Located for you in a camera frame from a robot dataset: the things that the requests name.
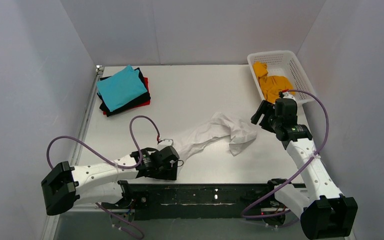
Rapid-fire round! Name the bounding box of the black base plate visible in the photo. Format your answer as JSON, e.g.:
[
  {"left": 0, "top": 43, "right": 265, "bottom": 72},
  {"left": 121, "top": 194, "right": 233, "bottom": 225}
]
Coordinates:
[{"left": 128, "top": 183, "right": 275, "bottom": 221}]

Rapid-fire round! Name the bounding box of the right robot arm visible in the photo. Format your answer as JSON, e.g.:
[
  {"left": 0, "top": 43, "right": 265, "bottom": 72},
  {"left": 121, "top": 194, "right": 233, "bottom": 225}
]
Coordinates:
[{"left": 251, "top": 97, "right": 358, "bottom": 240}]

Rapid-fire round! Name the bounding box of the folded black t-shirt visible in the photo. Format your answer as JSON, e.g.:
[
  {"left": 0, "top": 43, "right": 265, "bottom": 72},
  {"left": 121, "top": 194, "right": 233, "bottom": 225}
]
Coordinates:
[{"left": 98, "top": 67, "right": 151, "bottom": 117}]

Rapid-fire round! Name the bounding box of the yellow t-shirt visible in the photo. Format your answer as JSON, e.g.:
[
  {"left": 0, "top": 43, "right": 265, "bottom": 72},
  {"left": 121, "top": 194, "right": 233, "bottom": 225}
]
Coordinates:
[{"left": 253, "top": 61, "right": 293, "bottom": 104}]

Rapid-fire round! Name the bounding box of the white plastic basket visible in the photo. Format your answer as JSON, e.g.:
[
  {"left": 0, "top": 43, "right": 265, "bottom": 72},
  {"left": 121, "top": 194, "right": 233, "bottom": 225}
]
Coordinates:
[{"left": 247, "top": 50, "right": 316, "bottom": 100}]

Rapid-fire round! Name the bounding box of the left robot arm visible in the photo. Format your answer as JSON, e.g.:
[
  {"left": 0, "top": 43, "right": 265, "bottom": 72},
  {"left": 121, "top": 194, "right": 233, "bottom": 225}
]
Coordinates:
[{"left": 41, "top": 145, "right": 181, "bottom": 216}]

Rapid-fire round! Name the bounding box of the folded cyan t-shirt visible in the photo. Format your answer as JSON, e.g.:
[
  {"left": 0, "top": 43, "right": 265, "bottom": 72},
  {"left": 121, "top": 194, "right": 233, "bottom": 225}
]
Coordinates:
[{"left": 96, "top": 64, "right": 148, "bottom": 113}]

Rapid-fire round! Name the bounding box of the white t-shirt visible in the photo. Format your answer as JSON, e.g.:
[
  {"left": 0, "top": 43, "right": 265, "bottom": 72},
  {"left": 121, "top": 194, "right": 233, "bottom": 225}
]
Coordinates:
[{"left": 173, "top": 112, "right": 257, "bottom": 161}]

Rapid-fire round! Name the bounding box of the folded red t-shirt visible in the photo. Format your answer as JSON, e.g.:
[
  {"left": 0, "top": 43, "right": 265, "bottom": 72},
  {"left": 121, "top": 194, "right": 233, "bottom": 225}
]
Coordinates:
[{"left": 99, "top": 76, "right": 151, "bottom": 117}]

